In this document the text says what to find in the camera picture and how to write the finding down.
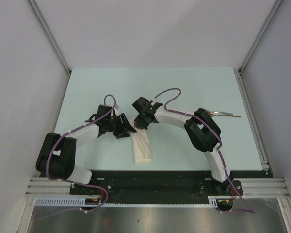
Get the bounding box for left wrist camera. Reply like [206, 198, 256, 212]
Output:
[95, 104, 119, 122]

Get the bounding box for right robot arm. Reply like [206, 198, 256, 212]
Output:
[132, 97, 232, 195]

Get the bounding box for white slotted cable duct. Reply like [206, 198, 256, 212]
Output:
[35, 196, 218, 208]

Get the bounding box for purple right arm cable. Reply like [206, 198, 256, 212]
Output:
[155, 88, 257, 214]

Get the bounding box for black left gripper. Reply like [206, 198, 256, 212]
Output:
[105, 113, 136, 139]

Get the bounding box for silver metal fork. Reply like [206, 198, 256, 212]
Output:
[207, 110, 233, 116]

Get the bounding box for white cloth napkin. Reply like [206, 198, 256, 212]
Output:
[129, 118, 153, 164]

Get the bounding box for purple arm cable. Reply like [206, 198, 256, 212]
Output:
[37, 94, 119, 220]
[155, 88, 257, 214]

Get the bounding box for left aluminium corner post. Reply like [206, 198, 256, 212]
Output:
[26, 0, 72, 77]

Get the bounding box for right aluminium corner post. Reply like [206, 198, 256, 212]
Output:
[237, 0, 285, 75]

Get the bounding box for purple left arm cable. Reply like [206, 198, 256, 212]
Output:
[37, 94, 119, 220]

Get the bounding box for aluminium corner post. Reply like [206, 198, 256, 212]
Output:
[237, 0, 285, 75]
[26, 0, 72, 77]

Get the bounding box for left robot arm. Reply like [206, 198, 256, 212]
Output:
[35, 105, 136, 194]

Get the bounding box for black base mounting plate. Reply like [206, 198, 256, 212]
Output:
[38, 169, 274, 212]

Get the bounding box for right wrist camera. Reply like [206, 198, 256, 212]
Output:
[132, 97, 163, 114]

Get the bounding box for aluminium frame rail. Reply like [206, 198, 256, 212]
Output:
[25, 177, 290, 198]

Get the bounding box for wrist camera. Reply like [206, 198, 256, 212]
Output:
[95, 104, 119, 122]
[132, 97, 163, 114]

